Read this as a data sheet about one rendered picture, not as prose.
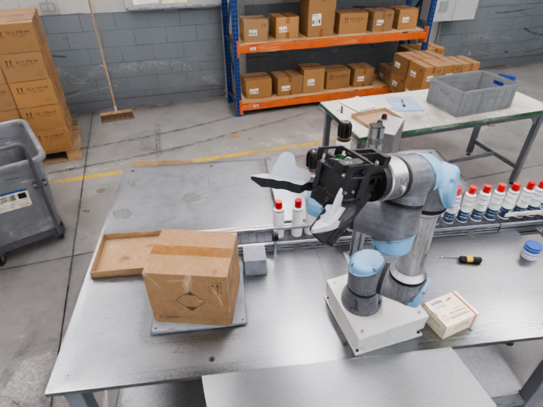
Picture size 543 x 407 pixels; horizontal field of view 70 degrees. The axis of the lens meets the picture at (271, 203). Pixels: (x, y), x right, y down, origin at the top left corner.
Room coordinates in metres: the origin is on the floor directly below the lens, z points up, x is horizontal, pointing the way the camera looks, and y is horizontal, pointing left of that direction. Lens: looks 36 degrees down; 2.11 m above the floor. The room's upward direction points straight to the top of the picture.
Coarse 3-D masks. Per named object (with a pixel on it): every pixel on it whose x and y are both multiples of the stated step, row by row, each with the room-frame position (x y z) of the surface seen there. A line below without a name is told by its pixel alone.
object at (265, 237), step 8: (456, 216) 1.58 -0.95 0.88; (440, 224) 1.51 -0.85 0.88; (448, 224) 1.51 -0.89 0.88; (456, 224) 1.52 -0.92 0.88; (464, 224) 1.51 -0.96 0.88; (472, 224) 1.51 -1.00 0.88; (256, 232) 1.46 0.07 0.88; (264, 232) 1.46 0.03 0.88; (272, 232) 1.46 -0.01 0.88; (288, 232) 1.46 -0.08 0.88; (304, 232) 1.46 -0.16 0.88; (240, 240) 1.41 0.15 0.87; (248, 240) 1.40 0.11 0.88; (256, 240) 1.40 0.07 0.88; (264, 240) 1.40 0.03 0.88; (280, 240) 1.40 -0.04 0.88; (288, 240) 1.40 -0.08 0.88; (296, 240) 1.40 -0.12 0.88
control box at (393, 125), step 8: (376, 120) 1.44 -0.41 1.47; (384, 120) 1.43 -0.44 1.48; (392, 120) 1.43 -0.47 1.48; (400, 120) 1.43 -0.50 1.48; (392, 128) 1.35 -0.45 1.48; (400, 128) 1.39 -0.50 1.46; (384, 136) 1.32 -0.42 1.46; (392, 136) 1.31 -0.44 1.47; (400, 136) 1.43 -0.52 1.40; (384, 144) 1.32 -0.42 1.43; (392, 144) 1.30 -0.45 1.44; (384, 152) 1.31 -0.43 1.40; (392, 152) 1.32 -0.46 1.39
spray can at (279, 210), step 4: (276, 200) 1.44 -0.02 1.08; (280, 200) 1.44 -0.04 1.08; (276, 204) 1.42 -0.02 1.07; (280, 204) 1.42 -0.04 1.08; (276, 208) 1.42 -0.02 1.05; (280, 208) 1.42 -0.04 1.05; (276, 212) 1.41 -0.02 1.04; (280, 212) 1.41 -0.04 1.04; (276, 216) 1.41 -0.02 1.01; (280, 216) 1.41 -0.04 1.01; (276, 220) 1.41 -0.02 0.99; (280, 220) 1.41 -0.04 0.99; (276, 224) 1.41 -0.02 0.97; (280, 224) 1.41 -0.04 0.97; (276, 232) 1.41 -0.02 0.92; (280, 232) 1.41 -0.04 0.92; (280, 236) 1.41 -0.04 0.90
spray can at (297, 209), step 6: (294, 204) 1.45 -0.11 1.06; (300, 204) 1.43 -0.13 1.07; (294, 210) 1.42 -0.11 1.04; (300, 210) 1.42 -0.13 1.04; (294, 216) 1.42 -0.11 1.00; (300, 216) 1.42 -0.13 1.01; (294, 222) 1.42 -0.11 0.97; (300, 222) 1.42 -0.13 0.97; (294, 234) 1.42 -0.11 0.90; (300, 234) 1.42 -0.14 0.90
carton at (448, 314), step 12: (432, 300) 1.01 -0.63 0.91; (444, 300) 1.01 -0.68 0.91; (456, 300) 1.01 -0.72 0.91; (432, 312) 0.96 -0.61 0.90; (444, 312) 0.96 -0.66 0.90; (456, 312) 0.96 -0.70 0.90; (468, 312) 0.96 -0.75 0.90; (432, 324) 0.94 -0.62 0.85; (444, 324) 0.90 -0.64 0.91; (456, 324) 0.91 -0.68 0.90; (468, 324) 0.94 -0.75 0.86; (444, 336) 0.89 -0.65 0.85
